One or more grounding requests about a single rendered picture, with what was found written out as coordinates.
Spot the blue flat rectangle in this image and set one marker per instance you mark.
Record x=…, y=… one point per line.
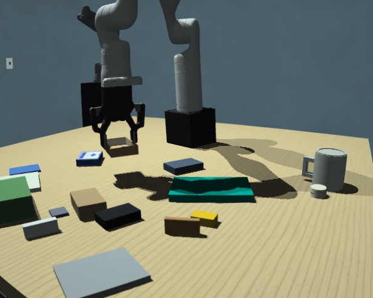
x=24, y=169

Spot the tan cube-shaped block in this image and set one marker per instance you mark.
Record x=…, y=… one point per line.
x=87, y=201

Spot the green rectangular block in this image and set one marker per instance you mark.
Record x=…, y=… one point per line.
x=15, y=200

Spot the yellow rectangular block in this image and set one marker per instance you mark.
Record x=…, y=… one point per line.
x=207, y=219

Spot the teal flat rectangular block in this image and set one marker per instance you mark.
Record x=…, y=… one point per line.
x=210, y=189

